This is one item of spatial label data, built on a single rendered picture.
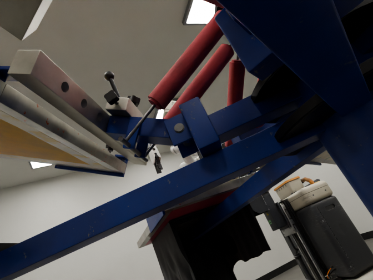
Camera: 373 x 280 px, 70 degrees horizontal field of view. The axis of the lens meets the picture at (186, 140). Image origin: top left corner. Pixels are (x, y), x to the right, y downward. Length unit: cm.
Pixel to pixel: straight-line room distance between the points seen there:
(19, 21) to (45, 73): 11
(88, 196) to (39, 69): 469
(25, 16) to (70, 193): 483
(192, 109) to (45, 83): 29
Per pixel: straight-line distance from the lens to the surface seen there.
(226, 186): 120
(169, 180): 60
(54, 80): 56
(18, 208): 527
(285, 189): 233
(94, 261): 491
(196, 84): 77
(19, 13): 46
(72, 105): 60
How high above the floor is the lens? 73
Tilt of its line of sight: 24 degrees up
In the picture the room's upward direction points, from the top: 24 degrees counter-clockwise
